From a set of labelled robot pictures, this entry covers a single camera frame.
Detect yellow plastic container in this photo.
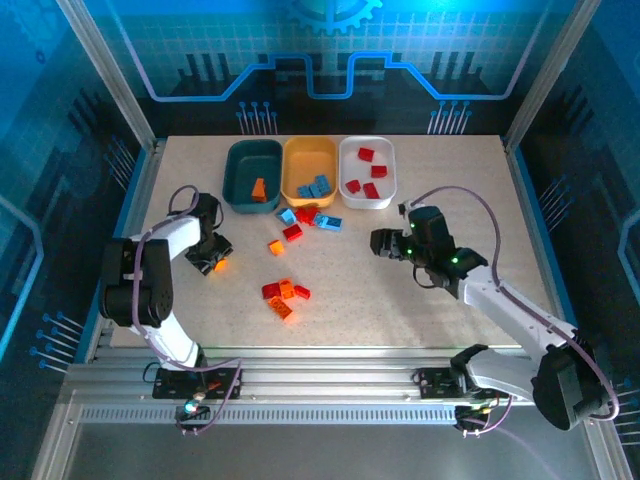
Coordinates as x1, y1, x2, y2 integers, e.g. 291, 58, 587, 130
280, 136, 338, 209

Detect slotted aluminium rail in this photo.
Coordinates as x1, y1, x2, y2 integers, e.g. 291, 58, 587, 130
74, 405, 459, 427

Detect aluminium frame post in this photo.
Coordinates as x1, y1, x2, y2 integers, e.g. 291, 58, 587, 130
54, 0, 157, 151
503, 0, 604, 146

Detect aluminium side rail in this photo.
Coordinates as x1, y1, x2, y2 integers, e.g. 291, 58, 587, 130
84, 139, 169, 364
501, 134, 594, 364

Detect white plastic container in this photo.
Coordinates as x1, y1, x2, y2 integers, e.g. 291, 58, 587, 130
338, 135, 399, 210

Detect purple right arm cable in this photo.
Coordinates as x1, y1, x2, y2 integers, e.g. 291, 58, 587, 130
412, 185, 621, 439

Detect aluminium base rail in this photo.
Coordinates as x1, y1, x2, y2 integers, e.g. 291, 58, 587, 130
59, 345, 609, 409

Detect thin black cable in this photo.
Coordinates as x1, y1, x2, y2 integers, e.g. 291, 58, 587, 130
412, 263, 442, 292

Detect long blue lego brick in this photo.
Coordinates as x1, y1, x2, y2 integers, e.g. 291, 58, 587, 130
314, 213, 345, 233

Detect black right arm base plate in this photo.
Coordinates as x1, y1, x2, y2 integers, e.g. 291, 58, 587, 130
416, 367, 511, 401

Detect long orange lego brick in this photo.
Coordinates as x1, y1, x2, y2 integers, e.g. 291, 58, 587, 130
267, 295, 294, 321

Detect teal plastic container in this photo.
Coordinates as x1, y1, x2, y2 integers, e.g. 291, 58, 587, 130
221, 138, 285, 215

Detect small controller board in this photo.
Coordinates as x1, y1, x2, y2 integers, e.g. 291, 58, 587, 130
177, 397, 211, 421
454, 403, 489, 426

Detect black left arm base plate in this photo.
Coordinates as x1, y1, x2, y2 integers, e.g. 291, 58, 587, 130
151, 367, 245, 401

